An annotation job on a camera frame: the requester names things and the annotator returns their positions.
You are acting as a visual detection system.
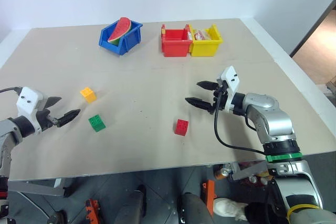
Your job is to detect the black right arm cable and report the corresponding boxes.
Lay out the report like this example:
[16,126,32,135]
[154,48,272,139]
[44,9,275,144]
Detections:
[214,87,266,155]

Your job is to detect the orange building block cube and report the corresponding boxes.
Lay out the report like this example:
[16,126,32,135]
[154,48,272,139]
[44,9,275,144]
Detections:
[80,87,97,104]

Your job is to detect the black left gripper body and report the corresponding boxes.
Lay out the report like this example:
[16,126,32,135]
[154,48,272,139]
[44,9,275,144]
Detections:
[35,98,58,131]

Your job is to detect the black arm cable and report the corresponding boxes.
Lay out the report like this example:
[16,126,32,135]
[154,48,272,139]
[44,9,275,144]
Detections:
[0,87,23,97]
[214,87,266,155]

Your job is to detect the blue plastic storage bin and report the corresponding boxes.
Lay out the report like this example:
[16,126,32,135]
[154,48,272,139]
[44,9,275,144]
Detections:
[98,20,143,56]

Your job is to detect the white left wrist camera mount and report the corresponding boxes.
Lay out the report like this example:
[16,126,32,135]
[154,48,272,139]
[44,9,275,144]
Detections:
[16,87,49,133]

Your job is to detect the orange clamp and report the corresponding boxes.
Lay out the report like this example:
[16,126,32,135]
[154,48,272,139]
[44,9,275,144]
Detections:
[84,199,101,221]
[201,179,216,216]

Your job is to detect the red building block cube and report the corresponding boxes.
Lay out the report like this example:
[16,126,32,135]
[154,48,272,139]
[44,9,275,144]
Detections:
[174,119,190,136]

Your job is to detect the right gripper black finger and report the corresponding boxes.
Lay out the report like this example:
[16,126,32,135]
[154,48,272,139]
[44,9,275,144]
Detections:
[185,97,213,112]
[196,80,219,91]

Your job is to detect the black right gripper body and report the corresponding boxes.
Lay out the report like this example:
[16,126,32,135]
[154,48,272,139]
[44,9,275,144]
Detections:
[209,80,229,115]

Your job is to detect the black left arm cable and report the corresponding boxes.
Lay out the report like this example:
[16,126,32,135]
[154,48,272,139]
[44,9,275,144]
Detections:
[0,87,23,97]

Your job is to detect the clear wrapped snack packet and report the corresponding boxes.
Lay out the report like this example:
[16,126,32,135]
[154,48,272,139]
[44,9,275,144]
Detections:
[193,29,212,41]

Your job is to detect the red plastic storage bin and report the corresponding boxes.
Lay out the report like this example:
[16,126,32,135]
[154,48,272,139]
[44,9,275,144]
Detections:
[160,24,194,58]

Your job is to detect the dark rounded shape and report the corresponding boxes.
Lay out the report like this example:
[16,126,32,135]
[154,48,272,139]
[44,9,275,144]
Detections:
[178,191,211,224]
[114,184,148,224]

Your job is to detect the yellow plastic storage bin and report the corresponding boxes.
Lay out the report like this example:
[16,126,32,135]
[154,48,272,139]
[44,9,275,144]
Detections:
[188,24,224,57]

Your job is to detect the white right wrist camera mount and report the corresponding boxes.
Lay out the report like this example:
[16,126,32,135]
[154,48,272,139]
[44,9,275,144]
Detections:
[215,66,241,111]

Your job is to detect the grey metal table bracket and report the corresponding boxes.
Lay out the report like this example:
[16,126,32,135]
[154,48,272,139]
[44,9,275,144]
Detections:
[7,178,66,197]
[230,160,269,182]

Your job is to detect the toy watermelon slice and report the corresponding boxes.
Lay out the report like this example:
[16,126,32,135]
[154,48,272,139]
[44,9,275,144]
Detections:
[108,17,133,45]

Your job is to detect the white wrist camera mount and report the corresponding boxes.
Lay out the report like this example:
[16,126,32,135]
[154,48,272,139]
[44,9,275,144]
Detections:
[16,87,49,133]
[215,66,241,111]

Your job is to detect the green building block cube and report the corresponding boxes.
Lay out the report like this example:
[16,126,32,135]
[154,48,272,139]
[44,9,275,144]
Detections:
[88,114,107,132]

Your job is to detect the orange drink can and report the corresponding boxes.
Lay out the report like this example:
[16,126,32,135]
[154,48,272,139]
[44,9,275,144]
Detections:
[215,167,233,180]

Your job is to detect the white sneaker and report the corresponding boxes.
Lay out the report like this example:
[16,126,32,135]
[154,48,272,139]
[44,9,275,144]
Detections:
[213,197,249,221]

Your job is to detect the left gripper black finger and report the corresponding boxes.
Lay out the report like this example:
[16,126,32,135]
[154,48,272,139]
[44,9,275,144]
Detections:
[44,96,62,109]
[56,109,81,129]

